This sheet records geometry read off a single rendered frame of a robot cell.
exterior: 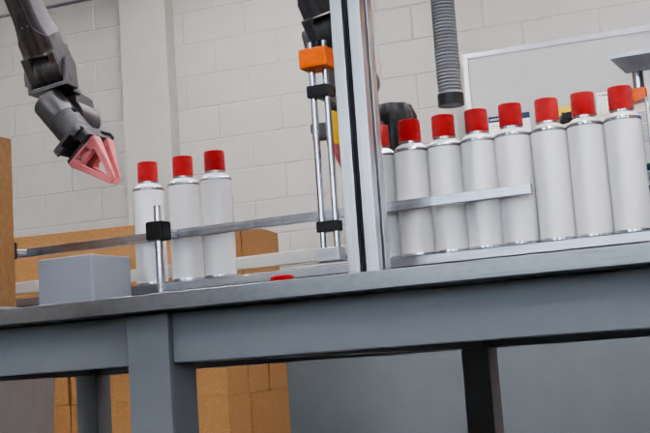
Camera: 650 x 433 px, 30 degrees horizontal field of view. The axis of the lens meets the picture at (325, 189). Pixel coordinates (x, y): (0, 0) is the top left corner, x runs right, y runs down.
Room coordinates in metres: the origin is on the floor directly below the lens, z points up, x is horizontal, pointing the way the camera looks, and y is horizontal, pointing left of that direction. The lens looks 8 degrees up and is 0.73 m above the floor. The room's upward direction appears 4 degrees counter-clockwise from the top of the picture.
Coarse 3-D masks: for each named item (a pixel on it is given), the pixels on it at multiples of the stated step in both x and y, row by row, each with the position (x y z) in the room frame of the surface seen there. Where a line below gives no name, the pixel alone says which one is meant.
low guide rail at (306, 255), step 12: (288, 252) 1.90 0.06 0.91; (300, 252) 1.89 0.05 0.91; (312, 252) 1.88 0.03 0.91; (240, 264) 1.94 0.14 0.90; (252, 264) 1.93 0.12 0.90; (264, 264) 1.92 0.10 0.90; (276, 264) 1.91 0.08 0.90; (288, 264) 1.90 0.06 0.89; (132, 276) 2.03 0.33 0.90; (168, 276) 1.99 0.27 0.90; (24, 288) 2.12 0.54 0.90; (36, 288) 2.11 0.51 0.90
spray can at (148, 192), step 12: (144, 168) 1.96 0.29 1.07; (156, 168) 1.97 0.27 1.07; (144, 180) 1.96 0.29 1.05; (156, 180) 1.96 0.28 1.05; (144, 192) 1.95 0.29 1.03; (156, 192) 1.95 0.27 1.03; (144, 204) 1.95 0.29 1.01; (156, 204) 1.95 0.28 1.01; (144, 216) 1.95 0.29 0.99; (144, 228) 1.95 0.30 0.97; (144, 252) 1.95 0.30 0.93; (144, 264) 1.95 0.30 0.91; (144, 276) 1.95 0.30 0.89; (156, 276) 1.95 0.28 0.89
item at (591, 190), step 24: (576, 96) 1.65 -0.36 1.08; (576, 120) 1.64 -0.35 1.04; (600, 120) 1.65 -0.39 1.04; (576, 144) 1.64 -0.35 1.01; (600, 144) 1.64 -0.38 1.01; (576, 168) 1.64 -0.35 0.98; (600, 168) 1.64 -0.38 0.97; (576, 192) 1.65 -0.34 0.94; (600, 192) 1.64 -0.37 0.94; (576, 216) 1.65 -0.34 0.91; (600, 216) 1.63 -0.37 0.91
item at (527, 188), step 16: (464, 192) 1.69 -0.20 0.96; (480, 192) 1.68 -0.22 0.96; (496, 192) 1.67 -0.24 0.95; (512, 192) 1.66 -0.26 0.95; (528, 192) 1.65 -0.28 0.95; (400, 208) 1.73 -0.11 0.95; (416, 208) 1.73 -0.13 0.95; (224, 224) 1.86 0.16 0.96; (240, 224) 1.85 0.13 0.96; (256, 224) 1.84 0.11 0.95; (272, 224) 1.82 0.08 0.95; (288, 224) 1.82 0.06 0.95; (96, 240) 1.96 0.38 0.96; (112, 240) 1.95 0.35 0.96; (128, 240) 1.94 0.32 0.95; (144, 240) 1.92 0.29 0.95; (32, 256) 2.03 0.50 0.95
